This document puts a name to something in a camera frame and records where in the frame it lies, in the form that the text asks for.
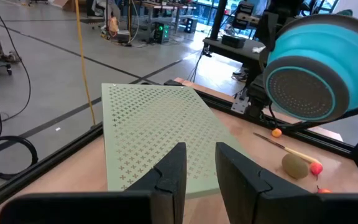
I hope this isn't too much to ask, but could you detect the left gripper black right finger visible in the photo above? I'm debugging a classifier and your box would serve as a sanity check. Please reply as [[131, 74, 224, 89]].
[[215, 142, 312, 224]]

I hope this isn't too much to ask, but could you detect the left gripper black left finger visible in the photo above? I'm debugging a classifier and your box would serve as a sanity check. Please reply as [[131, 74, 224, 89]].
[[125, 142, 188, 224]]

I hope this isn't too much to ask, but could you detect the brown kiwi fruit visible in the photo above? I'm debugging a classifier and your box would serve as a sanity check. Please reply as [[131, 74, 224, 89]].
[[281, 152, 310, 180]]

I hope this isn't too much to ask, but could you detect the knife with cream handle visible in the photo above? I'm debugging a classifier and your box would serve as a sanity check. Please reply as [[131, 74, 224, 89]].
[[252, 132, 322, 166]]

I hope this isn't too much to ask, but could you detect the small red pepper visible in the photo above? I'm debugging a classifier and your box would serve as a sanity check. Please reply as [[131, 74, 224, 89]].
[[309, 161, 324, 181]]

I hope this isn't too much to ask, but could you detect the blue bowl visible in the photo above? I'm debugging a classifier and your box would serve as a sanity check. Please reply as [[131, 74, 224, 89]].
[[259, 14, 358, 123]]

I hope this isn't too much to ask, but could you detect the green perforated metal shelf riser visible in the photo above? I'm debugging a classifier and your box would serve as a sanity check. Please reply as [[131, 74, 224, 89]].
[[101, 82, 251, 198]]

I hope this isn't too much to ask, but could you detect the black low table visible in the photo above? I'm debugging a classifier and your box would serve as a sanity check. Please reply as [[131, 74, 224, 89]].
[[202, 36, 265, 68]]

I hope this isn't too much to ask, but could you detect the black box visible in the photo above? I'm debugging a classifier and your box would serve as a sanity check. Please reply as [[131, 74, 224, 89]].
[[221, 34, 247, 49]]

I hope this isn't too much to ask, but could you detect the computer tower with green light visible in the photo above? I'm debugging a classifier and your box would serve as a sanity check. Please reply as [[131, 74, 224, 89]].
[[152, 21, 171, 44]]

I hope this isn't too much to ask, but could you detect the black computer tower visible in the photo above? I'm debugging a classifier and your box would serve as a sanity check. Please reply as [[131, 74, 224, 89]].
[[185, 17, 198, 34]]

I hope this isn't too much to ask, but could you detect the silver metal mounting bracket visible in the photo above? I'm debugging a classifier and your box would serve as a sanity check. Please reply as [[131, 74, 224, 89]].
[[230, 93, 250, 114]]

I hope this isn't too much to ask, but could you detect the thick yellow hanging cable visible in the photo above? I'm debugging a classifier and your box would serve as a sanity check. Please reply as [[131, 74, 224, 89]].
[[74, 0, 97, 126]]

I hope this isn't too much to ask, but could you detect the black coiled cable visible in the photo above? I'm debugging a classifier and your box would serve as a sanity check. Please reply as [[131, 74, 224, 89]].
[[0, 12, 39, 180]]

